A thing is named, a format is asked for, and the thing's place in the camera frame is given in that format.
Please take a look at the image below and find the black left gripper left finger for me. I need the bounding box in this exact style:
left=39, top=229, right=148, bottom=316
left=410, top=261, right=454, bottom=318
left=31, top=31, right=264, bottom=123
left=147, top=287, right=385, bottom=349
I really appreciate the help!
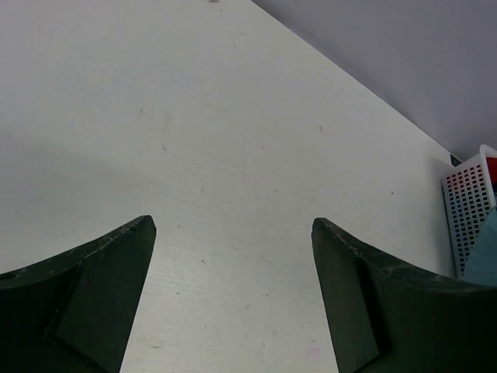
left=1, top=215, right=156, bottom=372

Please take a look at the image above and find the white perforated plastic basket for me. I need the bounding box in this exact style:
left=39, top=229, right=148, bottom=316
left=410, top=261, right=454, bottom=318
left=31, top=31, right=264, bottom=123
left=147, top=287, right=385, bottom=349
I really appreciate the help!
left=441, top=145, right=496, bottom=280

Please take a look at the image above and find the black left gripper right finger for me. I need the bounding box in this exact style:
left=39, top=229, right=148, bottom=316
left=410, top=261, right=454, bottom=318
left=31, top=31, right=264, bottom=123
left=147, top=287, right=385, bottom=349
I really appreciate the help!
left=311, top=218, right=496, bottom=372

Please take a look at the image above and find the red t shirt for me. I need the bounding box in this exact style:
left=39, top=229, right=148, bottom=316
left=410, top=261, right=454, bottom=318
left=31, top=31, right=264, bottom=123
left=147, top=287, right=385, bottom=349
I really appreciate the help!
left=486, top=157, right=497, bottom=185

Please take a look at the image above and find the blue t shirt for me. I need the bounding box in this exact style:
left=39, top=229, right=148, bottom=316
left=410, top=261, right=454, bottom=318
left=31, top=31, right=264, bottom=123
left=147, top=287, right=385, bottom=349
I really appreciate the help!
left=463, top=207, right=497, bottom=288

